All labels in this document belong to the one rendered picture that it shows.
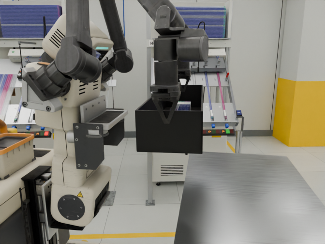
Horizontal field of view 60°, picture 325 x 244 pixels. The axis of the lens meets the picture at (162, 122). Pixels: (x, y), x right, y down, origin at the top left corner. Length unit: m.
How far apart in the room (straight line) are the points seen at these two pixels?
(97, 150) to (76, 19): 0.41
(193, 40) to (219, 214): 0.51
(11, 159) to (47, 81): 0.48
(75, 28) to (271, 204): 0.78
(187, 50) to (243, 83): 3.76
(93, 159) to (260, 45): 3.72
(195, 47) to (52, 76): 0.40
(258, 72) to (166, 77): 3.81
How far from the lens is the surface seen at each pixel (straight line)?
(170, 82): 0.67
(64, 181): 1.08
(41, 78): 0.84
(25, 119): 2.48
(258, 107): 4.52
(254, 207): 0.96
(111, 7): 1.15
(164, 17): 0.68
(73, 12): 0.86
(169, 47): 0.67
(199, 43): 0.64
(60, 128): 1.05
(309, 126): 4.30
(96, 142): 0.95
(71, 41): 0.79
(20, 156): 1.27
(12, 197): 1.18
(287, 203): 1.02
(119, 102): 4.22
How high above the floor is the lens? 1.27
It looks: 14 degrees down
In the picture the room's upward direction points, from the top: straight up
